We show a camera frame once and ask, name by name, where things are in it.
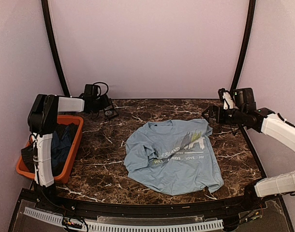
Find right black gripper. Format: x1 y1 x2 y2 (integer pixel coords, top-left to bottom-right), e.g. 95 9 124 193
202 104 246 124

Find light blue printed t-shirt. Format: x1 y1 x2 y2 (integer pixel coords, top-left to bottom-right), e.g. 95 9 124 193
124 119 224 196

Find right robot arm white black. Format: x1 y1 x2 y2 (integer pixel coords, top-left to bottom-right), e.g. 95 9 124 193
202 87 295 210

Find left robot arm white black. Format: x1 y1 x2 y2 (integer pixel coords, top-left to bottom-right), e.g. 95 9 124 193
28 82 115 188

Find dark clothes in bin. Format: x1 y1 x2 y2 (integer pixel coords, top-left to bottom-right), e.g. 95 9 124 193
21 123 78 176

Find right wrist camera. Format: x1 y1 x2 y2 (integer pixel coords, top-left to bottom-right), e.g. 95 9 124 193
218 88 235 110

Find black front table rail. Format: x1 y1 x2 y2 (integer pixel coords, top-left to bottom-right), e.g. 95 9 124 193
19 188 281 223

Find black right frame post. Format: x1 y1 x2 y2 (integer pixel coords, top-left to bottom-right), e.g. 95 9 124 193
230 0 256 91

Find black frame post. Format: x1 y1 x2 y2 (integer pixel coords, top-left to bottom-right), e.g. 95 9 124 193
41 0 71 97
230 0 256 91

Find black left frame post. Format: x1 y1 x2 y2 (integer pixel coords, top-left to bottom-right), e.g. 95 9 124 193
41 0 71 97

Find white slotted cable duct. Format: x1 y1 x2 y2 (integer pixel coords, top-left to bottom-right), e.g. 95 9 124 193
23 207 224 232

